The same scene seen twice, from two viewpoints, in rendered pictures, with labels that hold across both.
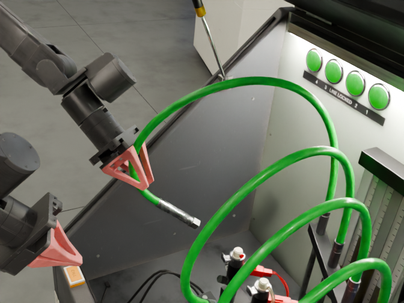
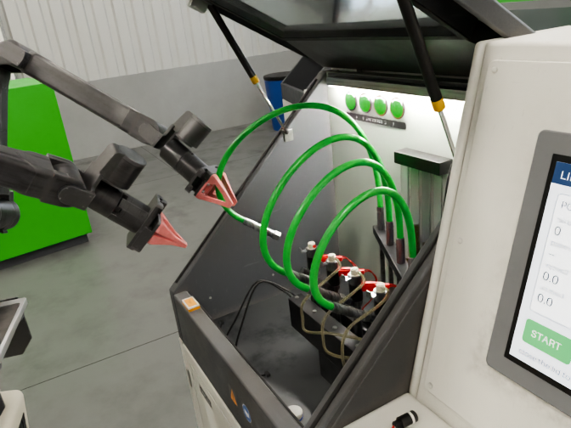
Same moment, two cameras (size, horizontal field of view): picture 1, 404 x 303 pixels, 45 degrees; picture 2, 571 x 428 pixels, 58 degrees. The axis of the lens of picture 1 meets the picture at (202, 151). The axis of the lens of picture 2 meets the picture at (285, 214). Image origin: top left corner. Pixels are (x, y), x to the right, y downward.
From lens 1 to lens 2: 43 cm
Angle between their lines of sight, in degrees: 11
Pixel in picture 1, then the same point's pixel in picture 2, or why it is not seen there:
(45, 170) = (165, 297)
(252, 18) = not seen: hidden behind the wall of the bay
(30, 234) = (147, 216)
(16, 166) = (131, 160)
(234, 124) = (302, 170)
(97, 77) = (183, 129)
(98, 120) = (188, 160)
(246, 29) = not seen: hidden behind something
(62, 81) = (158, 136)
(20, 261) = (143, 238)
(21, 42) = (126, 115)
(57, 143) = (172, 274)
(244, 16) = not seen: hidden behind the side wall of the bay
